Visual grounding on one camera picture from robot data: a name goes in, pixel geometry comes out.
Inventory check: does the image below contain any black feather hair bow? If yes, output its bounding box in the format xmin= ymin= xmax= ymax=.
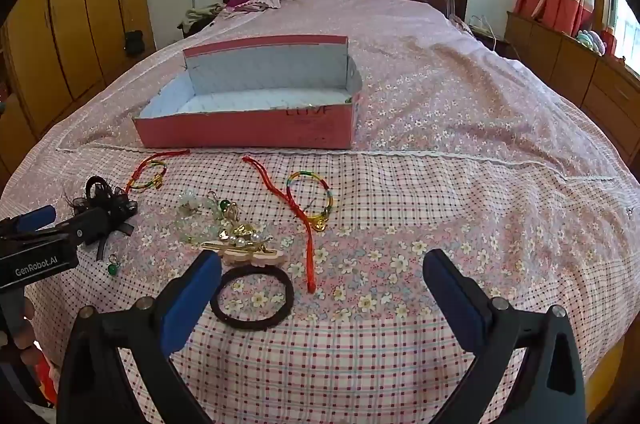
xmin=65 ymin=175 xmax=138 ymax=261

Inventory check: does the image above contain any pink cardboard box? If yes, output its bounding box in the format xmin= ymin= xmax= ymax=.
xmin=132 ymin=34 xmax=363 ymax=151

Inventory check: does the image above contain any pastel plush toy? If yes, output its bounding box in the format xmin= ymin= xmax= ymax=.
xmin=575 ymin=28 xmax=608 ymax=54

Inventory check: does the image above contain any pink floral bedsheet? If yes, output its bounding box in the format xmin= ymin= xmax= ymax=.
xmin=0 ymin=0 xmax=640 ymax=424

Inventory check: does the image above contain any low wooden cabinet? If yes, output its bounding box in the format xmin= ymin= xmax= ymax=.
xmin=502 ymin=11 xmax=640 ymax=155

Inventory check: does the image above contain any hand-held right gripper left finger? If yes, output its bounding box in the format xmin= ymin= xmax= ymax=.
xmin=57 ymin=249 xmax=223 ymax=424

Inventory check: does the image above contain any black hanging bag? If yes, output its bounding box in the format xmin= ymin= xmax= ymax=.
xmin=124 ymin=30 xmax=146 ymax=57

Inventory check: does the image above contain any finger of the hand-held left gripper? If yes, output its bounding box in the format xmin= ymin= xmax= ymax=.
xmin=0 ymin=205 xmax=57 ymax=239
xmin=55 ymin=208 xmax=113 ymax=247

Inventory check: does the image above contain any black hair tie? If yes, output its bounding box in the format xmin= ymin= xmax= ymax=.
xmin=210 ymin=266 xmax=295 ymax=331

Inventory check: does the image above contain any rainbow cord bracelet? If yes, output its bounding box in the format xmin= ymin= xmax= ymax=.
xmin=125 ymin=149 xmax=191 ymax=193

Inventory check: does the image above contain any pink pearl hair clip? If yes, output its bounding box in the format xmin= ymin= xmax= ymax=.
xmin=200 ymin=224 xmax=287 ymax=267

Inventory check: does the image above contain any beige clothes pile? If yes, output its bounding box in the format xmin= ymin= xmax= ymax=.
xmin=177 ymin=2 xmax=228 ymax=32

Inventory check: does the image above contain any red string bracelet gold bell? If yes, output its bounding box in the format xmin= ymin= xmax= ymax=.
xmin=242 ymin=156 xmax=335 ymax=293

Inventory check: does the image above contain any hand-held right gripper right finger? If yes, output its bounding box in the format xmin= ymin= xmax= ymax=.
xmin=422 ymin=249 xmax=588 ymax=424

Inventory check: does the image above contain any wooden wardrobe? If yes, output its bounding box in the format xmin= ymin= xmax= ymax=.
xmin=0 ymin=0 xmax=156 ymax=185

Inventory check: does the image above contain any white cable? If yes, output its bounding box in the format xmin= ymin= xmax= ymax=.
xmin=467 ymin=14 xmax=501 ymax=49

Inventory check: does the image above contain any dark wooden nightstand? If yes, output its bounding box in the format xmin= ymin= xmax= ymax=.
xmin=470 ymin=26 xmax=511 ymax=54

